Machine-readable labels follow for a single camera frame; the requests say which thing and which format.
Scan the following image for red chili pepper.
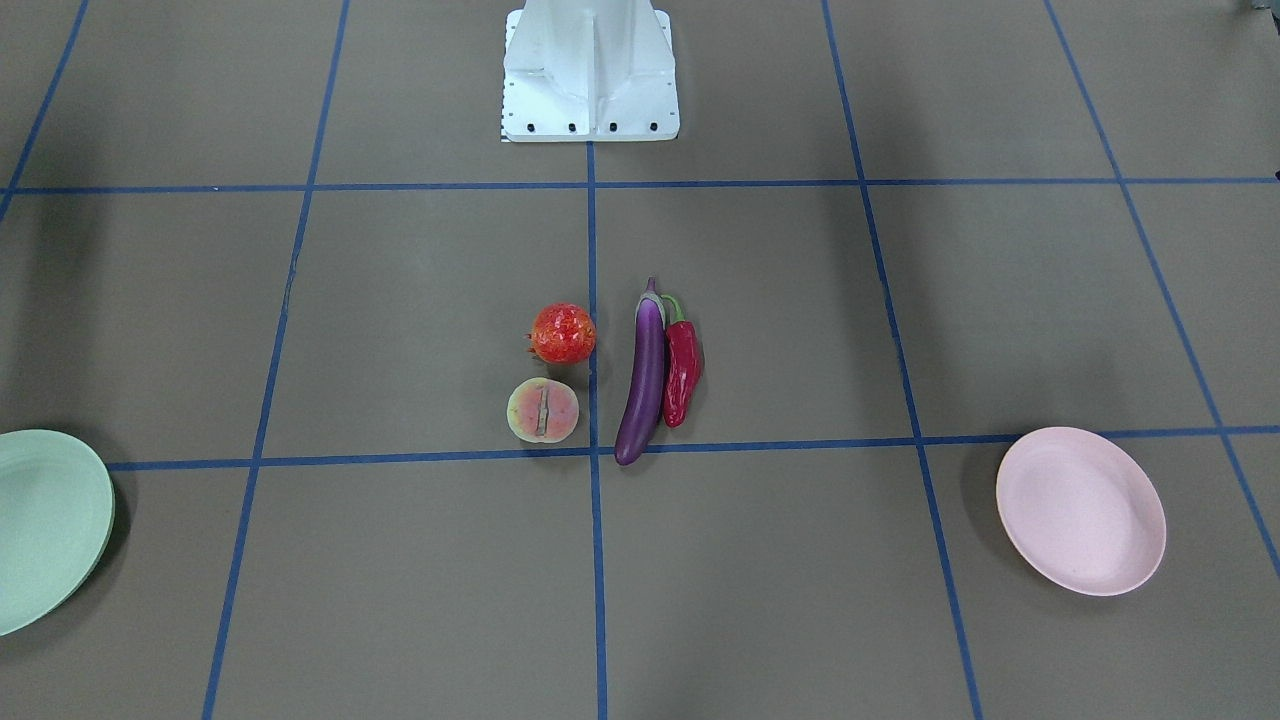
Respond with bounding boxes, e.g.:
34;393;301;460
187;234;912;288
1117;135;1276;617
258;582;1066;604
660;293;703;428

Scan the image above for purple eggplant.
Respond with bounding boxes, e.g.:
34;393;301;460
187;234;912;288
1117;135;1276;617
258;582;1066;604
614;277;667;466

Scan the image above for halved peach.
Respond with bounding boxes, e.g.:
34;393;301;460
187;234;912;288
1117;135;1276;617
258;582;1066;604
506;377;580;445

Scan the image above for pink plate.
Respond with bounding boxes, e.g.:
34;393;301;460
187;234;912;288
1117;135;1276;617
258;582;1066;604
995;427;1169;597

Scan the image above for green plate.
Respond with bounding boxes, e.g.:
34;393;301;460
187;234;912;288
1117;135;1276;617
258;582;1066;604
1;429;116;635

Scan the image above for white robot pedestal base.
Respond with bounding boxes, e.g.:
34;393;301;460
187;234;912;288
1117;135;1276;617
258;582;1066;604
500;1;681;143

